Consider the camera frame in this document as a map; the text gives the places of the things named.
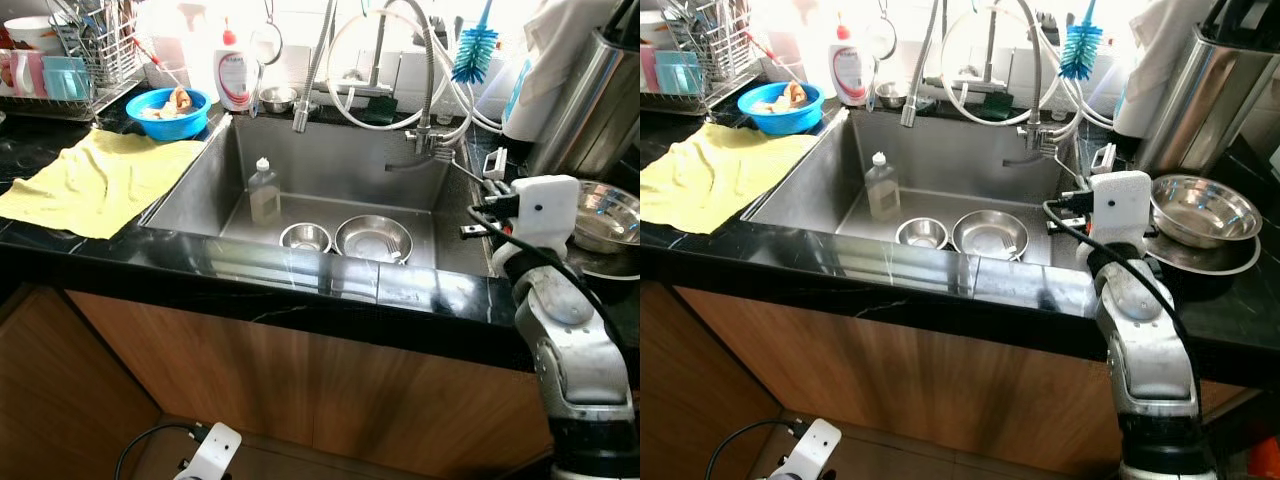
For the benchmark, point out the small steel bowl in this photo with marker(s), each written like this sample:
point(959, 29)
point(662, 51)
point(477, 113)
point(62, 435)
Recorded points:
point(305, 238)
point(921, 233)

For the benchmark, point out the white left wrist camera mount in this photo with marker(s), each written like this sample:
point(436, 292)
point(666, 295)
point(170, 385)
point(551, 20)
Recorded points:
point(218, 450)
point(812, 448)

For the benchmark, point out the brown scrap in bowl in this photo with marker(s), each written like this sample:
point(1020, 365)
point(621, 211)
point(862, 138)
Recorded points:
point(790, 95)
point(178, 100)

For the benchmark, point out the chrome spring faucet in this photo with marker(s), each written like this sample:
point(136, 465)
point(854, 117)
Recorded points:
point(428, 90)
point(1038, 90)

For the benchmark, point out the yellow dish cloth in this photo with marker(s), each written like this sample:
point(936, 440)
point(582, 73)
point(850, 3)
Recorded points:
point(95, 180)
point(715, 175)

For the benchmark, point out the flat steel plate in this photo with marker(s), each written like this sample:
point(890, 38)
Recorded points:
point(610, 265)
point(1200, 260)

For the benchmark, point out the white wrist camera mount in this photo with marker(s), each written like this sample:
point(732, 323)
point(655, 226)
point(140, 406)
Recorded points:
point(545, 212)
point(218, 450)
point(812, 448)
point(1120, 208)

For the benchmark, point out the pink plastic cup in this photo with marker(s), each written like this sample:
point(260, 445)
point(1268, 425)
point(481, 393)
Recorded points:
point(25, 72)
point(647, 68)

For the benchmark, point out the white ceramic bowl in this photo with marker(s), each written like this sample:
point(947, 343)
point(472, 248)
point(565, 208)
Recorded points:
point(30, 32)

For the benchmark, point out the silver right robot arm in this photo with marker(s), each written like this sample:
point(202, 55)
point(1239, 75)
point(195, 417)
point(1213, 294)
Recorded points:
point(1150, 350)
point(575, 350)

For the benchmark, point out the medium steel bowl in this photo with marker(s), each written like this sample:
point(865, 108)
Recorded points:
point(373, 240)
point(990, 236)

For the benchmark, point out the clear dish soap bottle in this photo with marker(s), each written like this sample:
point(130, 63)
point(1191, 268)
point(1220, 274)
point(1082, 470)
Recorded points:
point(264, 195)
point(882, 190)

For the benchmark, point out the chrome pull-down sprayer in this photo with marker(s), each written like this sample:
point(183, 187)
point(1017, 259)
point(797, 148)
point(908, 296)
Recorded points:
point(918, 70)
point(312, 80)

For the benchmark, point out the stainless steel sink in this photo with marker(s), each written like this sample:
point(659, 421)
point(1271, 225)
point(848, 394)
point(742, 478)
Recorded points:
point(960, 160)
point(340, 170)

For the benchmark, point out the blue plastic bowl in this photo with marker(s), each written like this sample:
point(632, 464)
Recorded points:
point(770, 120)
point(150, 125)

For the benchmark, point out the teal plastic cup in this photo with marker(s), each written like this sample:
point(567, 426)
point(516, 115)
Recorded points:
point(65, 78)
point(680, 72)

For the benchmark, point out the large steel bowl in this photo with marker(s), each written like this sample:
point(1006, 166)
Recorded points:
point(1205, 210)
point(608, 215)

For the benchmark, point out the tiny steel cup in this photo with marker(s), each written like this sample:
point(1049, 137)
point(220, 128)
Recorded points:
point(277, 100)
point(891, 95)

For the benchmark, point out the white bottle with red cap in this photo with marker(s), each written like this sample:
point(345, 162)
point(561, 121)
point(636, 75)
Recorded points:
point(235, 75)
point(848, 70)

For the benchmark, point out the wooden cabinet front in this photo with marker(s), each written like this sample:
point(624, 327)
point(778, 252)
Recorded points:
point(300, 380)
point(900, 370)

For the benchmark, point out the blue bottle brush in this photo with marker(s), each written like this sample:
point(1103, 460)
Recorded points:
point(1080, 48)
point(474, 55)

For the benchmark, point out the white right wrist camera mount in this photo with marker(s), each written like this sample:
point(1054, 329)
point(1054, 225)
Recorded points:
point(1120, 208)
point(545, 212)

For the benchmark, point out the tall steel canister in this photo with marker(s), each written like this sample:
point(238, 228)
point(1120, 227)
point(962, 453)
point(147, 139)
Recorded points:
point(590, 110)
point(1205, 100)

